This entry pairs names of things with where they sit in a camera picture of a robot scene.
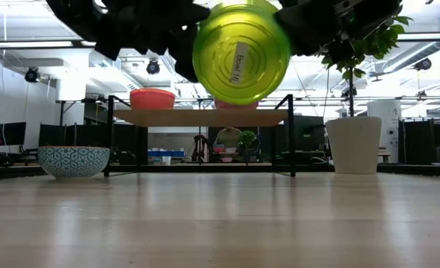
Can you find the black ceiling camera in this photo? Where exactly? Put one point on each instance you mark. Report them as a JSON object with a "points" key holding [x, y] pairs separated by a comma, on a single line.
{"points": [[32, 74], [423, 64], [152, 67]]}

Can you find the patterned ceramic bowl yellow inside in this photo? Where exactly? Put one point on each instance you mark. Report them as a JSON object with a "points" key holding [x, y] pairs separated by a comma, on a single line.
{"points": [[236, 105]]}

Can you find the teal ceramic bowl orange inside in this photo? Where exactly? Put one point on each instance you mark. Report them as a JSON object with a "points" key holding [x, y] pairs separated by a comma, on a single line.
{"points": [[73, 162]]}

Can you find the orange plastic bowl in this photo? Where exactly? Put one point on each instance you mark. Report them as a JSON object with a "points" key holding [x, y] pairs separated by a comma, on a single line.
{"points": [[152, 99]]}

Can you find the black background monitor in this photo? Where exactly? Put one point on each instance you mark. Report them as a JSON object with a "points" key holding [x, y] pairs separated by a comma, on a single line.
{"points": [[13, 133]]}

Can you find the small background plant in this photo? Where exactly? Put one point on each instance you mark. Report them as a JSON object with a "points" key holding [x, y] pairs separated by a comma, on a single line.
{"points": [[247, 140]]}

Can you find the black tripod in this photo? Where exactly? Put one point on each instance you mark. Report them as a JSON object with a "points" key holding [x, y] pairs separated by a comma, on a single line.
{"points": [[201, 147]]}

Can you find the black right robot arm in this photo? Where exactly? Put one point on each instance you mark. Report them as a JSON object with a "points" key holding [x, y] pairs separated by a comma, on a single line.
{"points": [[372, 11]]}

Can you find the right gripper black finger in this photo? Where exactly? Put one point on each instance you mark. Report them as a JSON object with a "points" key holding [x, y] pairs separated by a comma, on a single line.
{"points": [[284, 15]]}

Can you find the wooden shelf with black legs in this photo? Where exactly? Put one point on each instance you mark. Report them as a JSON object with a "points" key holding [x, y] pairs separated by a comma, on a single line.
{"points": [[204, 117]]}

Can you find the green plastic bowl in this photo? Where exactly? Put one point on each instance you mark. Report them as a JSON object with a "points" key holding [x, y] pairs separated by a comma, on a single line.
{"points": [[242, 56]]}

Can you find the white plant pot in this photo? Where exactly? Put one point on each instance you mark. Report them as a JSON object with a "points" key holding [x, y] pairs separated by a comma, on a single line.
{"points": [[353, 145]]}

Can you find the person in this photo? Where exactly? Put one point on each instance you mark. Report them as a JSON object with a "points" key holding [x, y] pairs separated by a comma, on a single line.
{"points": [[228, 137]]}

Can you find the white cylindrical machine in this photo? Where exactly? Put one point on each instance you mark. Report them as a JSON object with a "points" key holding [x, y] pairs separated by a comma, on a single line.
{"points": [[391, 123]]}

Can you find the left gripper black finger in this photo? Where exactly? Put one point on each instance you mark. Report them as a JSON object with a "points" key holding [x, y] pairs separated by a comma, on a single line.
{"points": [[186, 56]]}

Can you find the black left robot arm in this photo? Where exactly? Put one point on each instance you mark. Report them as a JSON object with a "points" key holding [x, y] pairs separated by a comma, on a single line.
{"points": [[74, 16]]}

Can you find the blue storage bins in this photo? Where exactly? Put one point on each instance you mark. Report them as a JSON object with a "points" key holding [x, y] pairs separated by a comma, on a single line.
{"points": [[165, 153]]}

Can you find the black metal table frame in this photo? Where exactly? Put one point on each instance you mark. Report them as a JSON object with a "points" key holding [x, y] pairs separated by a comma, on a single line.
{"points": [[204, 168]]}

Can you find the ceiling light strip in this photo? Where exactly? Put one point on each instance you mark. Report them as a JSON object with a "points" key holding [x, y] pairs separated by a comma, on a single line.
{"points": [[428, 36], [30, 44]]}

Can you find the green leafy plant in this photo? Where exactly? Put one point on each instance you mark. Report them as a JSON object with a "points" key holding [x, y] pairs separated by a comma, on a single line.
{"points": [[383, 41]]}

